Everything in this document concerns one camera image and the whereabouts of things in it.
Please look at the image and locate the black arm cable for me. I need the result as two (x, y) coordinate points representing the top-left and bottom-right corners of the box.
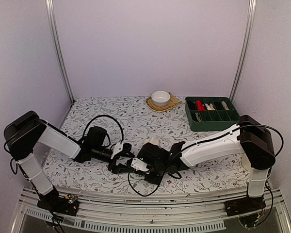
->
(127, 124), (284, 197)
(80, 115), (124, 146)

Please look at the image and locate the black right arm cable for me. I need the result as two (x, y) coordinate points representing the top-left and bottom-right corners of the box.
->
(127, 124), (284, 197)

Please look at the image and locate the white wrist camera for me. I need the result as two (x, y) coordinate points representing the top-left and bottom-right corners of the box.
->
(111, 143), (123, 159)
(130, 158), (150, 172)

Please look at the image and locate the cream plastic cup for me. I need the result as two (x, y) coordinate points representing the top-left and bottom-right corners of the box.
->
(241, 156), (251, 171)

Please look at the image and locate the beige rolled cloth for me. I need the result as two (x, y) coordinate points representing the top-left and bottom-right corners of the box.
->
(205, 103), (215, 111)

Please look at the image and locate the woven straw mat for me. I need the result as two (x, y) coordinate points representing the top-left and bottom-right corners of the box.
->
(145, 91), (181, 112)

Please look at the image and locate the red rolled cloth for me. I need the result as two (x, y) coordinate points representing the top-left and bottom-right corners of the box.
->
(196, 100), (205, 111)

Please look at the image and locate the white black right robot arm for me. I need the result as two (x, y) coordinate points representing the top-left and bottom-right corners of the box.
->
(131, 115), (279, 216)

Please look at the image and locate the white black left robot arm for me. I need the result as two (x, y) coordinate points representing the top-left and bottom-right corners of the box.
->
(3, 111), (134, 211)

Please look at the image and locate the dark navy underwear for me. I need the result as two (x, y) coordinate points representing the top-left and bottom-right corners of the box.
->
(144, 137), (160, 146)

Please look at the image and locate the black striped underwear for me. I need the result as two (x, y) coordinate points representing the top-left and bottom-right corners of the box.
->
(187, 100), (198, 111)

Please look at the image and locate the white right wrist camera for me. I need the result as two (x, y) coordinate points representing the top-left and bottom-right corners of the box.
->
(130, 158), (150, 172)

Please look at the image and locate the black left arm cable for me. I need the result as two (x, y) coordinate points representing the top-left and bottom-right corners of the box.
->
(80, 115), (124, 146)

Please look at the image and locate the right aluminium frame post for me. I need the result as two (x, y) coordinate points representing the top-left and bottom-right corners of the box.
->
(229, 0), (257, 102)

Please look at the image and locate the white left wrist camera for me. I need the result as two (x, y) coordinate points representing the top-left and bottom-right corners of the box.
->
(111, 143), (123, 159)

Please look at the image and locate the aluminium frame post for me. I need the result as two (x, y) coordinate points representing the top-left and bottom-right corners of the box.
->
(229, 0), (257, 102)
(45, 0), (75, 104)

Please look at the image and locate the green compartment organizer box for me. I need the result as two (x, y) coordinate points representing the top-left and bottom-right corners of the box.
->
(185, 97), (240, 132)

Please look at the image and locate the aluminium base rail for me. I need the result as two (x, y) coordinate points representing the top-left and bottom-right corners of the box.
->
(11, 188), (291, 233)

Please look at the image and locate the floral tablecloth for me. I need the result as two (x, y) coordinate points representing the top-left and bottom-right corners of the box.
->
(43, 97), (249, 196)

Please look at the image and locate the white ceramic bowl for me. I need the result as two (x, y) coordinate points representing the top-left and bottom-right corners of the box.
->
(151, 91), (171, 106)

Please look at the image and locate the left aluminium frame post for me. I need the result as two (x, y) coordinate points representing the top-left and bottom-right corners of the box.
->
(45, 0), (75, 104)

